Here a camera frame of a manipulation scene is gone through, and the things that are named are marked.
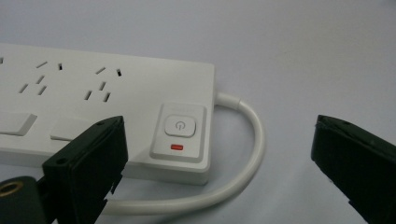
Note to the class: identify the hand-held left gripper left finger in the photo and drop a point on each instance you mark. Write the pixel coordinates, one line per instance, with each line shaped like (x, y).
(84, 168)

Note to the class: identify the white power strip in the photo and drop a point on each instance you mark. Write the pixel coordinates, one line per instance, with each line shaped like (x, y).
(149, 93)

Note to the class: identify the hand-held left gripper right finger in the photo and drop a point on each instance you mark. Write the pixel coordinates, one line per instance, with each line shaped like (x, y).
(361, 165)

